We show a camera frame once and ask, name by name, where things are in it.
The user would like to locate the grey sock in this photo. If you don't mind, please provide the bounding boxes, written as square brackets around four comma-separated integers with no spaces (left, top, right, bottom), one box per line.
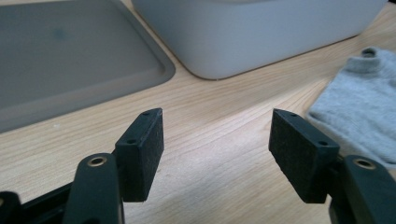
[305,46,396,171]

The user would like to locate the grey plastic lid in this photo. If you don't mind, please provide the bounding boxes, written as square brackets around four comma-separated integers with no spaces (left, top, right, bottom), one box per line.
[0,0,177,134]

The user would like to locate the white plastic storage box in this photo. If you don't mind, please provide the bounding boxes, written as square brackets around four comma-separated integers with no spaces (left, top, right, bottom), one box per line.
[130,0,389,81]

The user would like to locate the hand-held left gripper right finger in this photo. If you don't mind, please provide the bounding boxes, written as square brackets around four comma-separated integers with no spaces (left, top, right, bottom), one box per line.
[268,107,341,205]

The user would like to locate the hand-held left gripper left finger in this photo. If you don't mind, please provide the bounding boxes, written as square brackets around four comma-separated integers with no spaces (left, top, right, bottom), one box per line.
[114,107,165,203]

